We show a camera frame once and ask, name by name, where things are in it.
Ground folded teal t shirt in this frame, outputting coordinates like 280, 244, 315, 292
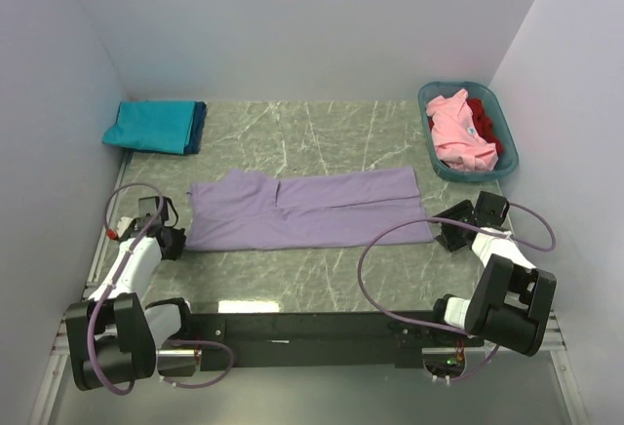
102, 100, 196, 155

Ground pink t shirt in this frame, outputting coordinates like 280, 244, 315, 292
426, 89, 499, 172

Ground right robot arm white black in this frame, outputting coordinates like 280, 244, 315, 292
427, 191, 557, 357

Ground teal plastic basket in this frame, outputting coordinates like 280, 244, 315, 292
417, 81, 519, 182

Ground purple t shirt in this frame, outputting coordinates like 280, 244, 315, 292
186, 167, 433, 251

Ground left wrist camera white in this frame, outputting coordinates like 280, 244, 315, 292
106, 216, 137, 242

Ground black base beam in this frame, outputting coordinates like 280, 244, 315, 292
164, 312, 461, 371

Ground red t shirt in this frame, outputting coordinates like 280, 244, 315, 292
467, 97, 504, 156

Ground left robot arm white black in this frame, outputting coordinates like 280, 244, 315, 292
65, 196, 195, 391

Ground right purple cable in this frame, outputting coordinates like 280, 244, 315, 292
356, 201, 558, 382

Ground folded dark blue t shirt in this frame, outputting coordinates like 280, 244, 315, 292
184, 102, 207, 155

